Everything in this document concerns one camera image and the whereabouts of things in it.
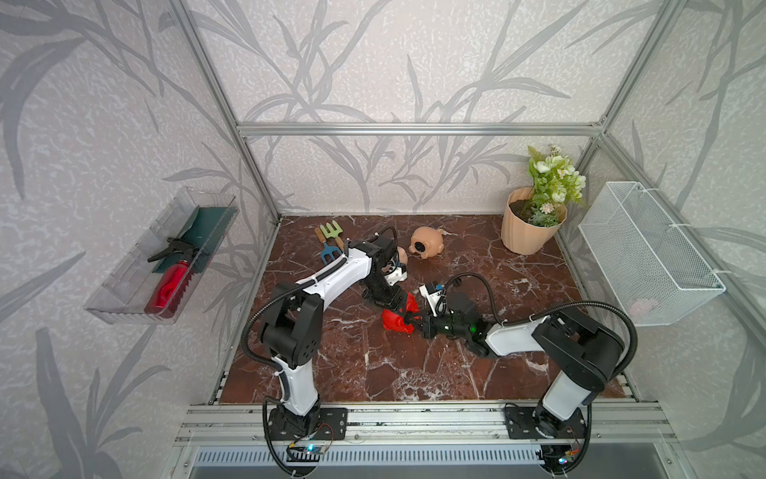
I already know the aluminium frame crossbar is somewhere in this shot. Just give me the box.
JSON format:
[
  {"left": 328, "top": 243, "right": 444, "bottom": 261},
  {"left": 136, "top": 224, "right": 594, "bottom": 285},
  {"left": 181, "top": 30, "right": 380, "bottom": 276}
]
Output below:
[{"left": 237, "top": 122, "right": 602, "bottom": 138}]

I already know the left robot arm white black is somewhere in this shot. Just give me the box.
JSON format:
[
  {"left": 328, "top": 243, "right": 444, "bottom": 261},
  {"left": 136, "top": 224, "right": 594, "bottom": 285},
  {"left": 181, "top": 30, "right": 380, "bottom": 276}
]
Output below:
[{"left": 241, "top": 235, "right": 417, "bottom": 439}]

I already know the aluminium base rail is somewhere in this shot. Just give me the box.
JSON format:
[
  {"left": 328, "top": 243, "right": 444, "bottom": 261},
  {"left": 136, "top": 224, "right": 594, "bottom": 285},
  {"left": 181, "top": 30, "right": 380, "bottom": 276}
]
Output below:
[{"left": 162, "top": 399, "right": 696, "bottom": 478}]

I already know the pink piggy bank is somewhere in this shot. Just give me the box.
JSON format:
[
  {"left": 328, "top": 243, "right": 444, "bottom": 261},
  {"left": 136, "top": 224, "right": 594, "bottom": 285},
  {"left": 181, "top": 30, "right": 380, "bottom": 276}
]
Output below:
[{"left": 397, "top": 247, "right": 408, "bottom": 265}]

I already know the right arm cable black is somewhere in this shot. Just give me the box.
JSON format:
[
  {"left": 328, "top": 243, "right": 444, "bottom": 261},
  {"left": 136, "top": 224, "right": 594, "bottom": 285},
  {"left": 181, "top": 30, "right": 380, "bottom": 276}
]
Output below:
[{"left": 443, "top": 273, "right": 638, "bottom": 391}]

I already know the clear plastic wall tray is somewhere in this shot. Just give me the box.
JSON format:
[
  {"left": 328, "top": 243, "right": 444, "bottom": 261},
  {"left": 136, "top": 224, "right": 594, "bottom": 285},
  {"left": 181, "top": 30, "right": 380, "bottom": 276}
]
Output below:
[{"left": 85, "top": 187, "right": 239, "bottom": 325}]

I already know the pink object in basket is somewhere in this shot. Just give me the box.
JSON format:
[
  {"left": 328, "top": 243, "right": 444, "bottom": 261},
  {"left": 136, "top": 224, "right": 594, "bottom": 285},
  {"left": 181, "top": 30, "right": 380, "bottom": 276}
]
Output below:
[{"left": 628, "top": 299, "right": 659, "bottom": 321}]

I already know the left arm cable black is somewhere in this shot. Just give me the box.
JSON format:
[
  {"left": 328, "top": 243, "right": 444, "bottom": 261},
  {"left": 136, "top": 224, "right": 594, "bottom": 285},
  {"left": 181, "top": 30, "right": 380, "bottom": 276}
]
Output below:
[{"left": 241, "top": 227, "right": 398, "bottom": 371}]

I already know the green toy garden rake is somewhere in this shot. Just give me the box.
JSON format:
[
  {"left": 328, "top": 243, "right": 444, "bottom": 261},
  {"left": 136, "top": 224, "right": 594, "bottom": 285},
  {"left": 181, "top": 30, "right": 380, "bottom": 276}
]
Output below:
[{"left": 319, "top": 220, "right": 345, "bottom": 251}]

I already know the peach flower pot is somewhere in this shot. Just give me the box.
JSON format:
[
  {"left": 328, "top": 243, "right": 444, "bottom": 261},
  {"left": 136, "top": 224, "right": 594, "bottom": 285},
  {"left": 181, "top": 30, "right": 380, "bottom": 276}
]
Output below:
[{"left": 501, "top": 187, "right": 568, "bottom": 255}]

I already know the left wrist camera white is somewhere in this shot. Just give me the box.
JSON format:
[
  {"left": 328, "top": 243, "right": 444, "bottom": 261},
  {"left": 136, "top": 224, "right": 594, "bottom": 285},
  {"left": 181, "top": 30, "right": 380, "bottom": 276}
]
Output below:
[{"left": 384, "top": 265, "right": 408, "bottom": 285}]

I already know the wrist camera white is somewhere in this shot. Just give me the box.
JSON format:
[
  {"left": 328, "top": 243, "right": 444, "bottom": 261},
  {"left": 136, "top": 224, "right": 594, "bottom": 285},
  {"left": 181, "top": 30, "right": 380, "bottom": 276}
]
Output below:
[
  {"left": 384, "top": 265, "right": 408, "bottom": 285},
  {"left": 419, "top": 283, "right": 446, "bottom": 317}
]

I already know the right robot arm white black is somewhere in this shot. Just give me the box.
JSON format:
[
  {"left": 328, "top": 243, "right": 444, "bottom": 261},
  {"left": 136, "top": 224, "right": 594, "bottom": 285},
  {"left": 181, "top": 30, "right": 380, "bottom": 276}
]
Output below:
[{"left": 404, "top": 289, "right": 638, "bottom": 439}]

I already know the green trowel in tray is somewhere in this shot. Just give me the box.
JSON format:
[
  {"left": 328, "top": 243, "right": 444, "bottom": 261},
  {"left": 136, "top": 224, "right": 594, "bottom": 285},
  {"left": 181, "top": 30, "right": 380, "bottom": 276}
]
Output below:
[{"left": 147, "top": 207, "right": 239, "bottom": 275}]

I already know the red piggy bank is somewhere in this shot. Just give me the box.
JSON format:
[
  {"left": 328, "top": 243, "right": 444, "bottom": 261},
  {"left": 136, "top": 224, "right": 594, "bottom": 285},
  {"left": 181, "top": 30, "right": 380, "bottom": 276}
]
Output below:
[{"left": 381, "top": 293, "right": 421, "bottom": 335}]

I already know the red spray bottle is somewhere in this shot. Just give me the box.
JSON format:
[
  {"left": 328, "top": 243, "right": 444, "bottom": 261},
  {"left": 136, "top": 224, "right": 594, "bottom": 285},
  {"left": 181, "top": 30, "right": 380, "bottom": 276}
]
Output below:
[{"left": 145, "top": 259, "right": 193, "bottom": 319}]

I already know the artificial green white plant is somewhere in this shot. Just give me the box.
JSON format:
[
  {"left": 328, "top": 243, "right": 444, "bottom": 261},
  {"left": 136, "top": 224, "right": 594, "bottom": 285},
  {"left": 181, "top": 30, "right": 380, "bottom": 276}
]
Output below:
[{"left": 521, "top": 146, "right": 586, "bottom": 228}]

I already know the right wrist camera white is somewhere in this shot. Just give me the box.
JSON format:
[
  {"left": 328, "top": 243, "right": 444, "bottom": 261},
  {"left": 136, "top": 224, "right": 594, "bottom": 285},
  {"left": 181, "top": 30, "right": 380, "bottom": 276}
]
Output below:
[{"left": 419, "top": 283, "right": 446, "bottom": 317}]

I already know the blue toy garden fork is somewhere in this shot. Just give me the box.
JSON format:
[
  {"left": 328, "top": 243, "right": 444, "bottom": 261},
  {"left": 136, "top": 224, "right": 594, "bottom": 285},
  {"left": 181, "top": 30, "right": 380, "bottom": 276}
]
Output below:
[{"left": 314, "top": 227, "right": 343, "bottom": 265}]

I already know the white wire mesh basket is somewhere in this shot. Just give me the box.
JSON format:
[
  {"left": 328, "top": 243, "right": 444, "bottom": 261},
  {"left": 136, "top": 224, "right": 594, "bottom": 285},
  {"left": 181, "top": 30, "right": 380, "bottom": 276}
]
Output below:
[{"left": 578, "top": 182, "right": 726, "bottom": 327}]

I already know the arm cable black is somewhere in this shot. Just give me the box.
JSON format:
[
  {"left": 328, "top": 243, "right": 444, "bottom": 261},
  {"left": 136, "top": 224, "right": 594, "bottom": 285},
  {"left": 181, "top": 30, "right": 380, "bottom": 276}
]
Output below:
[
  {"left": 443, "top": 273, "right": 638, "bottom": 391},
  {"left": 241, "top": 227, "right": 398, "bottom": 371}
]

